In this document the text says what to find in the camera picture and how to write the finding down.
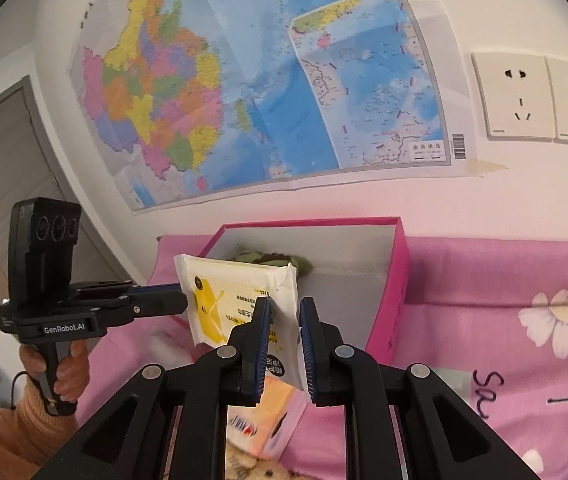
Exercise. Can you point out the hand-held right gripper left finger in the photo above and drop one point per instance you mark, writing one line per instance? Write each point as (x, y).
(263, 332)

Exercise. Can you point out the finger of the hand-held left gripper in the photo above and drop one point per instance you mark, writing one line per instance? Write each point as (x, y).
(161, 304)
(156, 288)

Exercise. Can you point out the person's left hand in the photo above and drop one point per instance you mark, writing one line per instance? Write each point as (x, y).
(71, 370)

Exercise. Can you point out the beige tape strip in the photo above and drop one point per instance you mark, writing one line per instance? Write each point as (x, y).
(486, 167)

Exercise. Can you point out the colourful wall map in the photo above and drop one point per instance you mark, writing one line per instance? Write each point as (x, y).
(264, 85)

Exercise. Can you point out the orange green tissue pack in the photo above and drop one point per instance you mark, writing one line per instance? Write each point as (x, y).
(259, 425)

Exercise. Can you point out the white yellow tissue pack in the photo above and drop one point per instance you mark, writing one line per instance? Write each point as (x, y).
(224, 295)

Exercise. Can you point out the grey door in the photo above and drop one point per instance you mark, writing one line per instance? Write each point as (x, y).
(9, 175)

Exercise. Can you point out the green dinosaur plush toy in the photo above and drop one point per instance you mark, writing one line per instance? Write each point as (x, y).
(274, 261)

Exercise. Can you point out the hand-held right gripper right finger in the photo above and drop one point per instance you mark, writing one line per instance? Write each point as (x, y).
(306, 340)

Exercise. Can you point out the person's left forearm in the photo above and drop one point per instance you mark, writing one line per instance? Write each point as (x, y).
(9, 425)

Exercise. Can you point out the pink cardboard box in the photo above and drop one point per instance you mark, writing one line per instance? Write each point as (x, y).
(364, 255)

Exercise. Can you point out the brown plush bear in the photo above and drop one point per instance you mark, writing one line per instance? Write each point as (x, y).
(254, 467)

